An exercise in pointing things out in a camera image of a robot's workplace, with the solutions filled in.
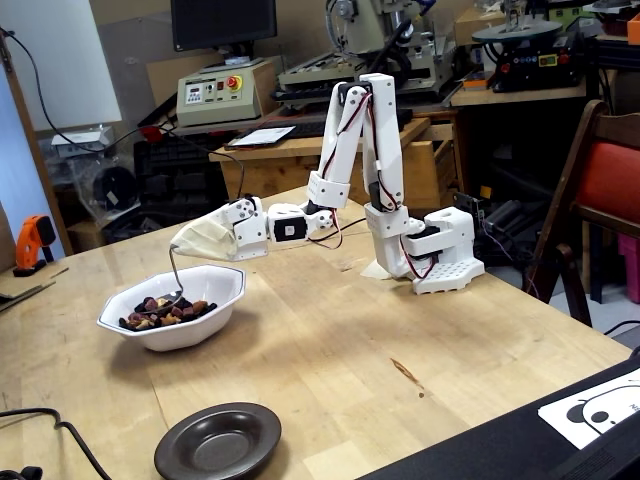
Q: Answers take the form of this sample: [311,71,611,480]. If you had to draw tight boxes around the mixed nuts and dried fruit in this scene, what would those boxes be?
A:
[118,295,219,332]

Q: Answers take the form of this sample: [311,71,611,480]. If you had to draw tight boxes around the black keyboard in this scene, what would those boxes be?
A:
[279,107,415,141]

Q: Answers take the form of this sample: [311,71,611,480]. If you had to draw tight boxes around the white panda sticker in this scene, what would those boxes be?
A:
[537,383,640,451]

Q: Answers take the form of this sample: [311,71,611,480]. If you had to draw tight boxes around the beige masking tape flap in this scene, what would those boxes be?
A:
[359,259,396,281]

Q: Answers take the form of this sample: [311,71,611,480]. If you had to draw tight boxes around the black motor controller board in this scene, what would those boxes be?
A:
[452,191,486,224]

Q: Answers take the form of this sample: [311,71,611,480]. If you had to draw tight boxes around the white octagonal bowl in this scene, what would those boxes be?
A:
[96,264,248,353]

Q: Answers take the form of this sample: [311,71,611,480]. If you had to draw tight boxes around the black wall cable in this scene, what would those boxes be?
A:
[0,27,151,154]

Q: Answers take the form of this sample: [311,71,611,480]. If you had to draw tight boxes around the black scroll saw machine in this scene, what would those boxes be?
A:
[471,19,587,95]

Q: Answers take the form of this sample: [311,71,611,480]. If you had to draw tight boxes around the bent metal spoon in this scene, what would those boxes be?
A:
[142,246,185,316]

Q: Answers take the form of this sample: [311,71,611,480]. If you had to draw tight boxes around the pink box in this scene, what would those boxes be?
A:
[616,232,640,305]

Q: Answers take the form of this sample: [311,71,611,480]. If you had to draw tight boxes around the beige milling machine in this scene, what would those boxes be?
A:
[276,0,454,104]

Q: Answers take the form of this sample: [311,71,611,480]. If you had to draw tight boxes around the brown plate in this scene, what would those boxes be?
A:
[153,401,283,480]

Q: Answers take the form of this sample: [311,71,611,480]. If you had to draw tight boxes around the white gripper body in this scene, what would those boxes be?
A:
[222,196,270,262]

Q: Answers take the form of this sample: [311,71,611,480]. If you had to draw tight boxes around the flat cardboard pieces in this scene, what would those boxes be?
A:
[0,264,71,314]

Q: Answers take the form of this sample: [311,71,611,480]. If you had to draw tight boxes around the brown cardboard box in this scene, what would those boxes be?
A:
[453,5,507,47]

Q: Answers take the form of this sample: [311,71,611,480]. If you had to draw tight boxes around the wooden chair red cushion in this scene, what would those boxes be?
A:
[522,98,640,329]

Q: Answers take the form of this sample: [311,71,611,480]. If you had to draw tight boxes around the white board panel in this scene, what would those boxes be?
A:
[0,0,124,134]

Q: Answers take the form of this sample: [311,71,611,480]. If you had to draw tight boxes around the black computer monitor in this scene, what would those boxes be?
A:
[169,0,279,55]

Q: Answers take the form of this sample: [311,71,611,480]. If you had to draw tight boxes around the orange black tool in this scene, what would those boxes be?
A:
[12,214,57,279]

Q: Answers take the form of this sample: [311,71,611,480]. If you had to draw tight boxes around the white paper on clipboard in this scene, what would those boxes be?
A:
[223,125,297,152]

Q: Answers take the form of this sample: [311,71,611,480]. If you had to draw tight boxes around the black metal frame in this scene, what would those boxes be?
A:
[582,34,640,71]

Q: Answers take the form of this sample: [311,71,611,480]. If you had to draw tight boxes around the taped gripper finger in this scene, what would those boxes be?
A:
[168,205,235,248]
[168,232,239,262]

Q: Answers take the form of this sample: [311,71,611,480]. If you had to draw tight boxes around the beige control box red button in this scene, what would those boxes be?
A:
[175,63,266,129]

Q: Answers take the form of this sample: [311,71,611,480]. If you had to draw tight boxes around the wooden workbench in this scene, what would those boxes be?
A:
[208,117,459,214]

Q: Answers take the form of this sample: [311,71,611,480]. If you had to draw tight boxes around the wooden shelf board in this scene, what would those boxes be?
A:
[449,79,601,109]

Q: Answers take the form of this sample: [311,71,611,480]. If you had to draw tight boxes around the small white box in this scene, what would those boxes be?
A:
[49,125,115,161]

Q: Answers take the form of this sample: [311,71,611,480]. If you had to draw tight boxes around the black spool in plastic bag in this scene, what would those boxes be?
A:
[59,149,144,226]

